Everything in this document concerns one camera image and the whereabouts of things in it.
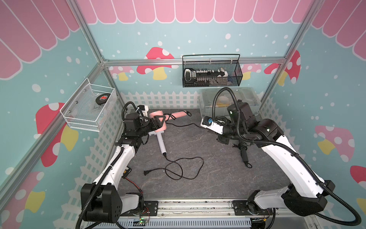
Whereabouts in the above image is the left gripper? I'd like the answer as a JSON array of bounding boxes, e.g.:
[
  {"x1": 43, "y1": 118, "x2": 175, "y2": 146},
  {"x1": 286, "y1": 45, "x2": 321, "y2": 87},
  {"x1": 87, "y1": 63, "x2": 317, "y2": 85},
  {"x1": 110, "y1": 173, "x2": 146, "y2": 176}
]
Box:
[{"x1": 137, "y1": 116, "x2": 166, "y2": 137}]

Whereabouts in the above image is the black magenta hair dryer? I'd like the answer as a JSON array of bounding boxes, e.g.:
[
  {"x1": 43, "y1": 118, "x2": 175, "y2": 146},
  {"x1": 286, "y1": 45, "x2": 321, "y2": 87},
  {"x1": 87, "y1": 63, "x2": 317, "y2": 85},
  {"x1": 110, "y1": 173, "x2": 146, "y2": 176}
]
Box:
[{"x1": 232, "y1": 142, "x2": 253, "y2": 169}]

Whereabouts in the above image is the pink hair dryer black cord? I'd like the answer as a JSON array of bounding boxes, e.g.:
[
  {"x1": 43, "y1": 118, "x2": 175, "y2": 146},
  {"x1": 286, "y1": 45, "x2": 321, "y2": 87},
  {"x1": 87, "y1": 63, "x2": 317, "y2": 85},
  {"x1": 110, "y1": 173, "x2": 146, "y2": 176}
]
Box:
[{"x1": 162, "y1": 110, "x2": 229, "y2": 129}]

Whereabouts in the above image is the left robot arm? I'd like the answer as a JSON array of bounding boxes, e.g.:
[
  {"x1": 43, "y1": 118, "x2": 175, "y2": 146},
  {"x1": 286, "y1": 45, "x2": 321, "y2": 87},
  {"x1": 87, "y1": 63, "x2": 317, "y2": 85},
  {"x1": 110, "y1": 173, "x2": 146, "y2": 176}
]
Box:
[{"x1": 75, "y1": 101, "x2": 166, "y2": 229}]

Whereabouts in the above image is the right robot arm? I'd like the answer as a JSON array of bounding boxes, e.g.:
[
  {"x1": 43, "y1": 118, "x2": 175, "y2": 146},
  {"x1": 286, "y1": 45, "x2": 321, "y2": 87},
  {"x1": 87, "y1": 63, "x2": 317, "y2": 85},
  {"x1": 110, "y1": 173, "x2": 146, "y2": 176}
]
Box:
[{"x1": 201, "y1": 87, "x2": 362, "y2": 226}]

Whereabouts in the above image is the green clear-lid storage box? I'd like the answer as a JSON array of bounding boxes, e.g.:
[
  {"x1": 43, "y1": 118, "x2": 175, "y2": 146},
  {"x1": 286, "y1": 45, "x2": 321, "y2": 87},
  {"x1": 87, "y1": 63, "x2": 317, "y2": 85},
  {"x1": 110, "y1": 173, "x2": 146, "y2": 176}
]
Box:
[{"x1": 199, "y1": 87, "x2": 261, "y2": 118}]

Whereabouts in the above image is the black red tape measure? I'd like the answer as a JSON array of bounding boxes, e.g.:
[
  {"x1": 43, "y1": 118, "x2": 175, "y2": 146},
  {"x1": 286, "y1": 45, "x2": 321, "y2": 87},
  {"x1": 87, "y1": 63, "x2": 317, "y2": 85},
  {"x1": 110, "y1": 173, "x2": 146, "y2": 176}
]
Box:
[{"x1": 95, "y1": 93, "x2": 111, "y2": 106}]

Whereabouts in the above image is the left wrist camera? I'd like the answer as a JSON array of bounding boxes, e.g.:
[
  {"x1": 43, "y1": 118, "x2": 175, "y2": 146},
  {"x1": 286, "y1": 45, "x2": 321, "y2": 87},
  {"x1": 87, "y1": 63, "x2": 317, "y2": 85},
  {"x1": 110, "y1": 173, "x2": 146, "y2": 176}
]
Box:
[{"x1": 135, "y1": 105, "x2": 149, "y2": 117}]

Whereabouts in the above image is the black wire mesh basket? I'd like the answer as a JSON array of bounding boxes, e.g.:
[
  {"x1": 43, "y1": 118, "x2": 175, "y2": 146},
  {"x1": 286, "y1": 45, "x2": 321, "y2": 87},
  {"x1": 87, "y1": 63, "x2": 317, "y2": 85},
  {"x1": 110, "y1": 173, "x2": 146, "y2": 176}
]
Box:
[{"x1": 182, "y1": 54, "x2": 243, "y2": 87}]

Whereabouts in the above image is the white wire mesh basket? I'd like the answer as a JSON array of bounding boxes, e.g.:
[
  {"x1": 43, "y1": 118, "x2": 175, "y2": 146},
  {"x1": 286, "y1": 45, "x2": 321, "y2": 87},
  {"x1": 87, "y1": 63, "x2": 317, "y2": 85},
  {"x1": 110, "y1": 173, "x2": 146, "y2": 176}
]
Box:
[{"x1": 60, "y1": 79, "x2": 117, "y2": 132}]

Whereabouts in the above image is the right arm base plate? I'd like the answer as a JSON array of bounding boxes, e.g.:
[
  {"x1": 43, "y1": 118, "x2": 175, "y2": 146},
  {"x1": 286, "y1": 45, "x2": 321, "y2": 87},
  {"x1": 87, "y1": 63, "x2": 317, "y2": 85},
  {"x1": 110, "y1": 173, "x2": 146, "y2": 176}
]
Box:
[{"x1": 232, "y1": 200, "x2": 273, "y2": 217}]

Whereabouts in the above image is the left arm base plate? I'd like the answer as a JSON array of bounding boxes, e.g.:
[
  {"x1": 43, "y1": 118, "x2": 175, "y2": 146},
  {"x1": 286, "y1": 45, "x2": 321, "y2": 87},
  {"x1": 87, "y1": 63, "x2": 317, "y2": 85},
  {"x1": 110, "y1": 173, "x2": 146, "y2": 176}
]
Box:
[{"x1": 121, "y1": 201, "x2": 159, "y2": 217}]

